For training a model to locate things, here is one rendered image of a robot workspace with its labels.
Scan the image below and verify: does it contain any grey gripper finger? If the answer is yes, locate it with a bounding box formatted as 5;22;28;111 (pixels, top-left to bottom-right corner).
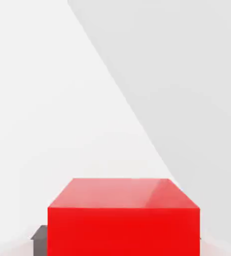
199;237;218;256

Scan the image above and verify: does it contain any small red cube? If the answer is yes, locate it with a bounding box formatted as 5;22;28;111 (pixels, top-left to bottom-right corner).
47;177;201;256

